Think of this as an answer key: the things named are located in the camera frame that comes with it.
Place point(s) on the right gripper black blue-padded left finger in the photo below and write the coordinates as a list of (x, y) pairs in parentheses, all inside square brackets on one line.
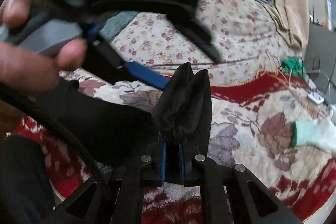
[(116, 196)]

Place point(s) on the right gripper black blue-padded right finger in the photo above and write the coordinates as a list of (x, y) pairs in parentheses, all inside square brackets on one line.
[(230, 194)]

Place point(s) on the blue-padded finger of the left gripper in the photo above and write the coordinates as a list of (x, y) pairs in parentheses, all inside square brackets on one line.
[(104, 62)]

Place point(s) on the black pants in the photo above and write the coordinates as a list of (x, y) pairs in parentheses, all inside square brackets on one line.
[(114, 134)]

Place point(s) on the person's left hand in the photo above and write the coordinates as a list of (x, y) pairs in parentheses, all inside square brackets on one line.
[(25, 71)]

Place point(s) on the teal fuzzy towel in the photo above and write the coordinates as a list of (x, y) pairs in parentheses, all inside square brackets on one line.
[(114, 25)]

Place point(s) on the red white floral fleece blanket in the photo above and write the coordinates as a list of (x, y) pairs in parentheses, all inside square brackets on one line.
[(253, 124)]

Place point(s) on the white glove green cuff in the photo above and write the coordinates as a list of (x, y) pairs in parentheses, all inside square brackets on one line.
[(319, 133)]

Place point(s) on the small-flower print quilt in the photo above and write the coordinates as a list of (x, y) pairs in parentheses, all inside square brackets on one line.
[(232, 39)]

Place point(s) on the white charger device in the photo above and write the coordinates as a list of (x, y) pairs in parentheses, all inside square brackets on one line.
[(316, 98)]

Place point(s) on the grey monitor panel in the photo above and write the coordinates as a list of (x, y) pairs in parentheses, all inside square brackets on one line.
[(319, 60)]

